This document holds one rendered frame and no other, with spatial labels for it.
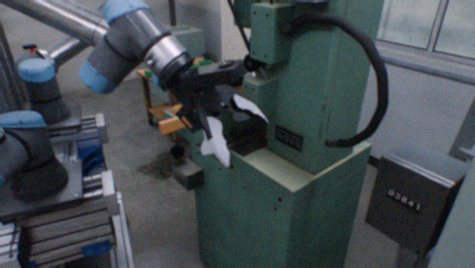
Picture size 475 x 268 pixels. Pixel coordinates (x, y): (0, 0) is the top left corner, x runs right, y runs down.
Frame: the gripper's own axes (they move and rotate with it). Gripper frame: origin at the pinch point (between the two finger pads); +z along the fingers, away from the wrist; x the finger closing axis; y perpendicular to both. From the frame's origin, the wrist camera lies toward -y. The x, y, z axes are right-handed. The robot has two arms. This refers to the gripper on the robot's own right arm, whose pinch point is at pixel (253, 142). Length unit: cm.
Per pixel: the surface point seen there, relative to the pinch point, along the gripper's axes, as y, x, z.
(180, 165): 79, -36, -5
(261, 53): 11.6, -38.0, -13.9
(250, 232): 62, -27, 32
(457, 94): 17, -163, 70
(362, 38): -13.5, -34.2, 0.4
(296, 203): 30.3, -26.4, 27.5
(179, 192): 157, -70, 10
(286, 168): 32, -35, 19
